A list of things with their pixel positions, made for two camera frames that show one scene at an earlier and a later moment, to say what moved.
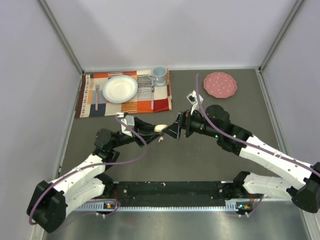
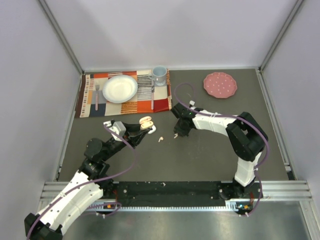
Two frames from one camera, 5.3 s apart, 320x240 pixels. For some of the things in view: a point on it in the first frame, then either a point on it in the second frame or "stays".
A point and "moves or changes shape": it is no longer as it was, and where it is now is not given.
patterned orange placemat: (90, 101) stays
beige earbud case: (159, 128) moves or changes shape
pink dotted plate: (220, 85) stays
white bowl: (119, 88) stays
